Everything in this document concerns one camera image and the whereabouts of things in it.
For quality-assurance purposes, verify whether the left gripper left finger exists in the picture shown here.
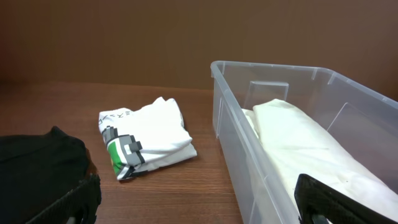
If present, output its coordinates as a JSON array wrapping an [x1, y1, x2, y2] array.
[[26, 174, 101, 224]]

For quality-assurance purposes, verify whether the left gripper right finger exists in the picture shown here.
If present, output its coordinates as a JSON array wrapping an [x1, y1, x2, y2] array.
[[294, 174, 397, 224]]

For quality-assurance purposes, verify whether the beige cloth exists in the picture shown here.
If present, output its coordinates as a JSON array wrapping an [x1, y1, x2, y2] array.
[[243, 99, 397, 220]]

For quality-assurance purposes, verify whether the folded black garment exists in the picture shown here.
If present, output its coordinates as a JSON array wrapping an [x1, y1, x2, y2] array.
[[1, 126, 90, 223]]

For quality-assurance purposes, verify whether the clear plastic storage bin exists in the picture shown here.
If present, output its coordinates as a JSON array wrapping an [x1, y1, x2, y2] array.
[[211, 61, 397, 223]]

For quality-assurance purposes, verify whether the folded white printed t-shirt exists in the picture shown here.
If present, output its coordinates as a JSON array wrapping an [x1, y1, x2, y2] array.
[[98, 97, 197, 180]]

